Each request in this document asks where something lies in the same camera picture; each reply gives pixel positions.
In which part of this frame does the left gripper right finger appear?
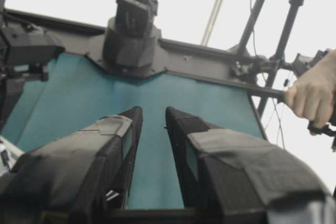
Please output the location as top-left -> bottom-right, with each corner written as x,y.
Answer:
165,107 -> 333,223

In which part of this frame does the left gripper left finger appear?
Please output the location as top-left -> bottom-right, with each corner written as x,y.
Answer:
1,106 -> 143,223

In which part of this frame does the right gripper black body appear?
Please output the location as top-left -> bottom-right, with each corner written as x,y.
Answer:
1,25 -> 65,81

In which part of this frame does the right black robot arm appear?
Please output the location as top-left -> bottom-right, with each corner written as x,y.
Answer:
1,0 -> 166,80

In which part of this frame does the person's bare hand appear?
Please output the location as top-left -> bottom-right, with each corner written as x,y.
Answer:
285,50 -> 335,129

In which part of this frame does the teal table cloth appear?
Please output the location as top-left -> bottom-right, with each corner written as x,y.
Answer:
0,52 -> 266,210

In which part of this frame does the black tripod stand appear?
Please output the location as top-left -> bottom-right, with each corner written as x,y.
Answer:
230,0 -> 336,151

